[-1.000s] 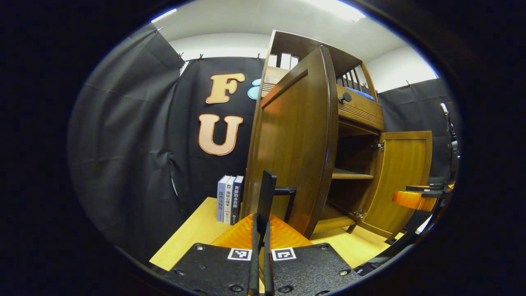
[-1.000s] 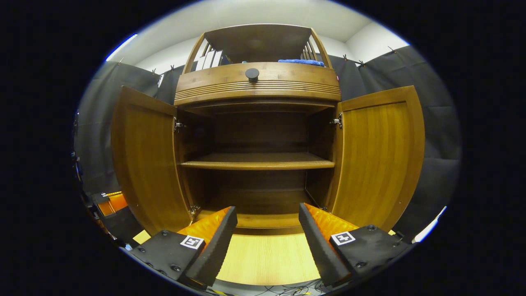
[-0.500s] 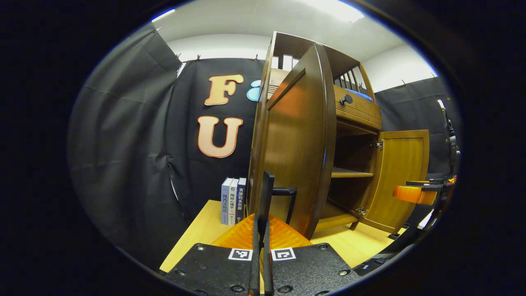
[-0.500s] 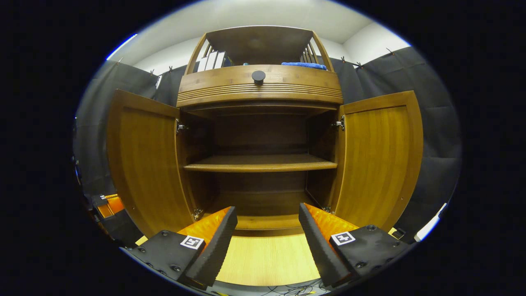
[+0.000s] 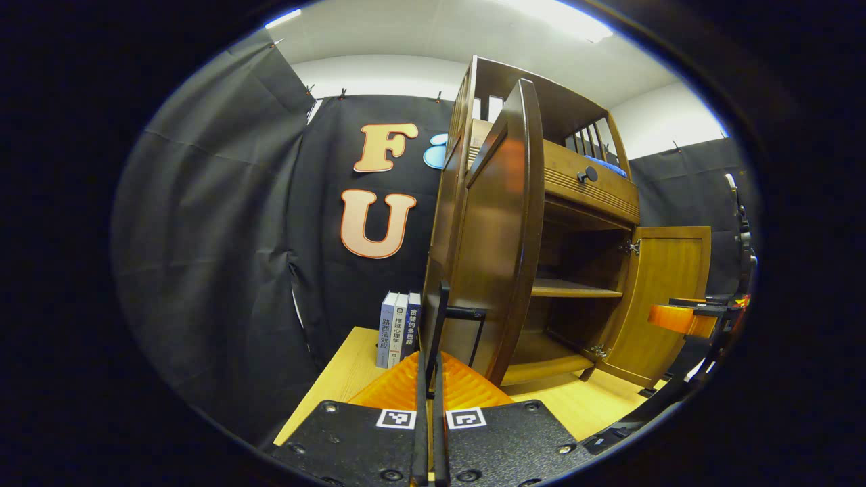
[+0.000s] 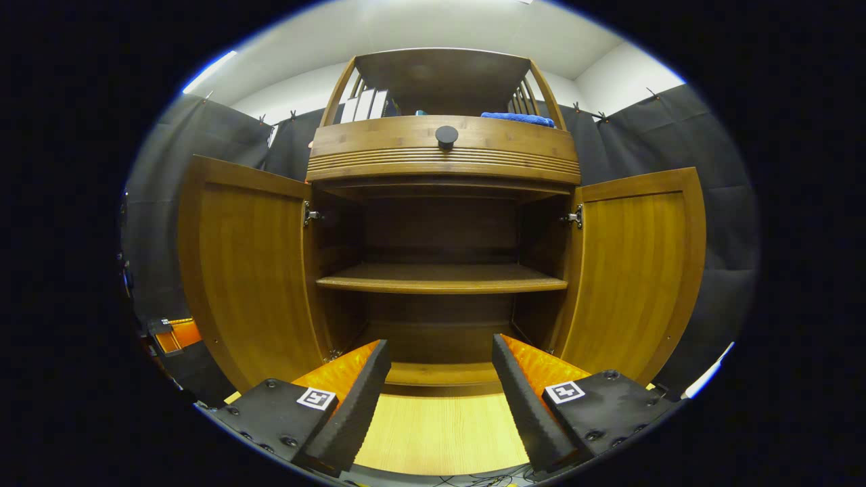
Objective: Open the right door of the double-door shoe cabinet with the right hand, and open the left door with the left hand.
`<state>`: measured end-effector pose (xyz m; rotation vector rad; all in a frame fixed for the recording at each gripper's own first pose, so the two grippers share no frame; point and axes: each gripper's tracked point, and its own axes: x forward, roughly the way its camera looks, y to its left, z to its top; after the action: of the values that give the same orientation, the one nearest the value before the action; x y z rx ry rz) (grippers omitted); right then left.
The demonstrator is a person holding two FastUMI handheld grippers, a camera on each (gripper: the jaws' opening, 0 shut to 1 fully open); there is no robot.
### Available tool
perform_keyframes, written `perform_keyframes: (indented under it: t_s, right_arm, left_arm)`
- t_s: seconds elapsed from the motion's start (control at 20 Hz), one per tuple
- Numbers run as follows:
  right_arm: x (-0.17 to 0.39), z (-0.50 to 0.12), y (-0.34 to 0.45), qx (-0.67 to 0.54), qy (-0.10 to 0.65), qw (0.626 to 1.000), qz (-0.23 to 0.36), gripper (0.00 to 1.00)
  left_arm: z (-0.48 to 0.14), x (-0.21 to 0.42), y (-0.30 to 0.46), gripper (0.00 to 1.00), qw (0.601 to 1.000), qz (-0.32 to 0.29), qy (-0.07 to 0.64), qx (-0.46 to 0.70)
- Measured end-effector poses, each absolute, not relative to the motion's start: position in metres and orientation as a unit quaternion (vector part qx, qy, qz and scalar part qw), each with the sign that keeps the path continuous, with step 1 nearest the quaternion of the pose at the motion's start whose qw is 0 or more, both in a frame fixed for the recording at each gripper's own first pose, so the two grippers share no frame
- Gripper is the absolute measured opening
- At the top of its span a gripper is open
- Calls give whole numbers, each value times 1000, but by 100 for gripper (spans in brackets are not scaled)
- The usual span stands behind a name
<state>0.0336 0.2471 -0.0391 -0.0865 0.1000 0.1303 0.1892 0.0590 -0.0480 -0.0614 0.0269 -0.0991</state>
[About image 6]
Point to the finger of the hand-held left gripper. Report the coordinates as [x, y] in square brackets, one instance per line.
[184, 333]

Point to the wooden double-door shoe cabinet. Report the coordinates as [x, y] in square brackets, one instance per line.
[440, 230]

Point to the silver door hinge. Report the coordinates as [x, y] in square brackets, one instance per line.
[574, 216]
[331, 354]
[311, 215]

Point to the wooden cabinet shelf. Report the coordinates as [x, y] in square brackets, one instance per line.
[440, 277]

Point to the wooden shoe cabinet door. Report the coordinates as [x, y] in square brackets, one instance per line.
[629, 270]
[250, 270]

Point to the white book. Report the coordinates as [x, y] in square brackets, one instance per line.
[349, 109]
[379, 105]
[365, 105]

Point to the black backdrop cloth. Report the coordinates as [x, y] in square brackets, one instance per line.
[731, 223]

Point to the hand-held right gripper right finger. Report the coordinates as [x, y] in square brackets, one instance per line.
[528, 412]

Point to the blue folded towel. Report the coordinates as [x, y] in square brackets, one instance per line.
[517, 119]

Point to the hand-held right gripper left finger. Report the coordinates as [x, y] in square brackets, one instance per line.
[352, 419]

